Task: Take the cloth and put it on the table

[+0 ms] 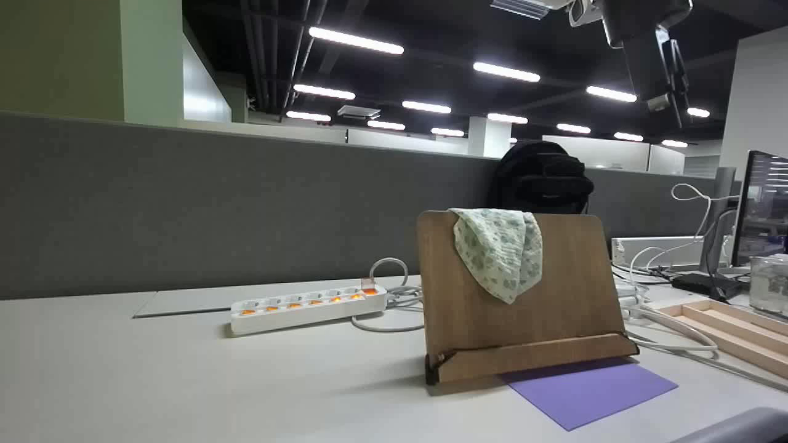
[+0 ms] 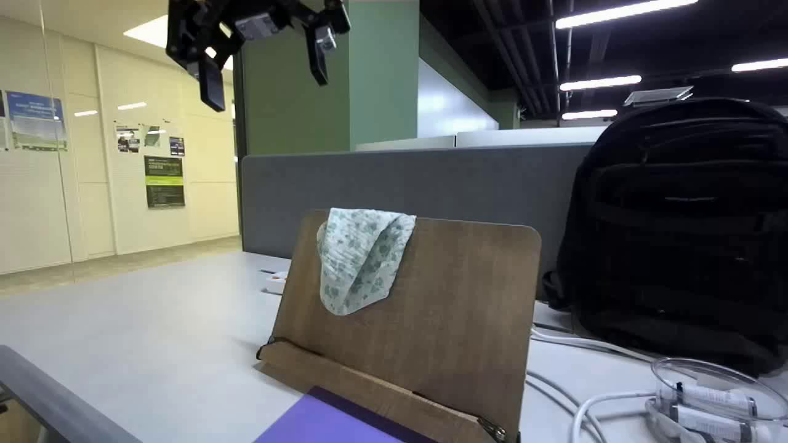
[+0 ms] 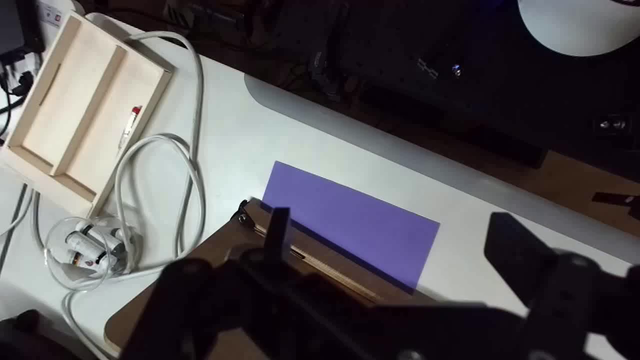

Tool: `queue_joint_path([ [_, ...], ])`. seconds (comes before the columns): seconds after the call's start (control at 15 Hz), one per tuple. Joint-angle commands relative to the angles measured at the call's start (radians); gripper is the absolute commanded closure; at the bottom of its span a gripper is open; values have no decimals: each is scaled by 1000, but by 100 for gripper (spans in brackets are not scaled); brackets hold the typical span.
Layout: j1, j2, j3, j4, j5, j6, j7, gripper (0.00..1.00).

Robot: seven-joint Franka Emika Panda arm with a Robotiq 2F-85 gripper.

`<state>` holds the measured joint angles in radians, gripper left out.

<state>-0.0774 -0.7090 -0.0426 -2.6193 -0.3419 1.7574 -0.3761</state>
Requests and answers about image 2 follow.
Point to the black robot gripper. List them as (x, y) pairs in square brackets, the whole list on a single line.
[(190, 24)]

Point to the green patterned white cloth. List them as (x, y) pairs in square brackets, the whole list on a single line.
[(360, 259)]

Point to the square ceiling panel light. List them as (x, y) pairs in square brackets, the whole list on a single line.
[(152, 34)]

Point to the grey desk partition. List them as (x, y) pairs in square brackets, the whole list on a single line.
[(428, 187)]

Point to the small white table item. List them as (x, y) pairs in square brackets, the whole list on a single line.
[(275, 282)]

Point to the wooden book stand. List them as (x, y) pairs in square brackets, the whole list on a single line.
[(445, 322)]

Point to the purple book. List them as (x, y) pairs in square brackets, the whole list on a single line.
[(328, 423)]

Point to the long ceiling tube light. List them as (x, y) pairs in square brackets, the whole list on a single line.
[(623, 10)]

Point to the black backpack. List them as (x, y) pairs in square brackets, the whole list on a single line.
[(680, 231)]

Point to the white power strip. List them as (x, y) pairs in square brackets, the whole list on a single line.
[(716, 414)]

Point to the small dark wall notice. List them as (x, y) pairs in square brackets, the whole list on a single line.
[(176, 146)]

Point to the small green wall notice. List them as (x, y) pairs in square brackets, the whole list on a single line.
[(154, 137)]

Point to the green wall poster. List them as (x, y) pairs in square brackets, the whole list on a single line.
[(163, 168)]

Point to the small photo wall notice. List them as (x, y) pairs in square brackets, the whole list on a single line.
[(130, 138)]

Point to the dark wall poster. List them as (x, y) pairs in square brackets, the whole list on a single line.
[(166, 195)]

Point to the blue wall poster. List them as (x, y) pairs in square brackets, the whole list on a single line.
[(35, 119)]

